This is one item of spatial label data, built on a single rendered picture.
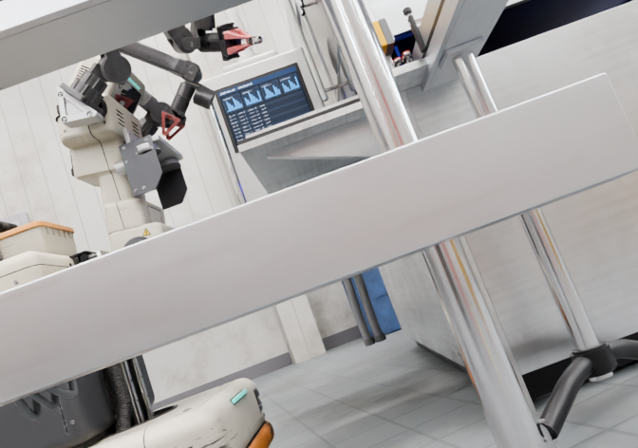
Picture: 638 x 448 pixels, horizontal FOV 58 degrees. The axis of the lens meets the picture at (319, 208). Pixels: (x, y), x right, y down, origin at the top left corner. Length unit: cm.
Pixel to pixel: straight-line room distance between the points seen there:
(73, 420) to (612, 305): 136
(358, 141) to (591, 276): 69
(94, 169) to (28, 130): 442
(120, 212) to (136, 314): 109
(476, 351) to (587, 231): 94
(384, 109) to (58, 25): 42
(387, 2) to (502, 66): 35
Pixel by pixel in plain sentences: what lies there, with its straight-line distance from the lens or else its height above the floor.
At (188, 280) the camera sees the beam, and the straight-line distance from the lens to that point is 67.
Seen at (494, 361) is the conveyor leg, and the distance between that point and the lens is 69.
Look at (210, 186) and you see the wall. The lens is 585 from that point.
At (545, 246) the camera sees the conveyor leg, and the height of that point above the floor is 37.
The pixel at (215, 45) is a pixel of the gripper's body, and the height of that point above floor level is 123.
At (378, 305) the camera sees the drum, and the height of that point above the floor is 26.
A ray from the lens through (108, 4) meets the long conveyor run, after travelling 79.
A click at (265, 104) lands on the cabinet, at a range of 263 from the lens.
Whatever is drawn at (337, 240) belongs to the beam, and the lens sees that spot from 65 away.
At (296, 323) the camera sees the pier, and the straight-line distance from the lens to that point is 545.
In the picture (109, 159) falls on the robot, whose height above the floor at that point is 103.
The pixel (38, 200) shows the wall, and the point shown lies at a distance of 601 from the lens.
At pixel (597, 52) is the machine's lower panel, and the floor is 78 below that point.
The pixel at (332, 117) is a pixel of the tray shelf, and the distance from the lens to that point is 154.
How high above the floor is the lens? 41
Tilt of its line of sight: 9 degrees up
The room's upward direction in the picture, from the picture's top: 20 degrees counter-clockwise
